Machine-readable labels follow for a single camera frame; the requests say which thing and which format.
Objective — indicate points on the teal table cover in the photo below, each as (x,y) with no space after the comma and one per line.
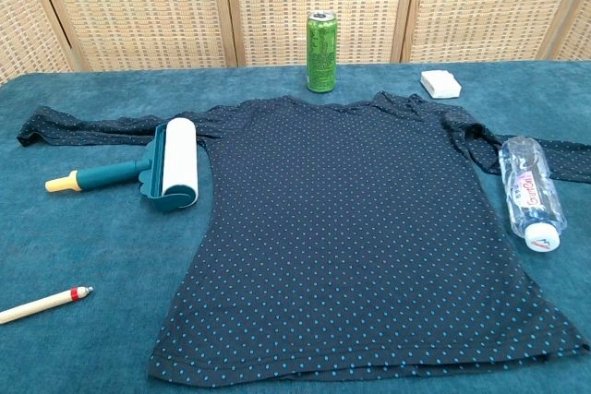
(92,242)

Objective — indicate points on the clear plastic water bottle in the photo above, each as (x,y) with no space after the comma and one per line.
(531,186)

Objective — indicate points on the green drink can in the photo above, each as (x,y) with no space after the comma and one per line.
(321,57)

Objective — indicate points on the dark blue polka dot shirt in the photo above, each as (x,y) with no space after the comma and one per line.
(346,228)

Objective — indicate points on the small white box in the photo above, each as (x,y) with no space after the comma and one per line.
(441,84)

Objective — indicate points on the wooden pen with red band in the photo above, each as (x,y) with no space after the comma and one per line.
(41,305)

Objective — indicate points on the teal white lint roller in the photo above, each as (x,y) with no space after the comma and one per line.
(115,175)

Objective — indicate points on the woven wicker folding screen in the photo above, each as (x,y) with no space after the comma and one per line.
(138,6)

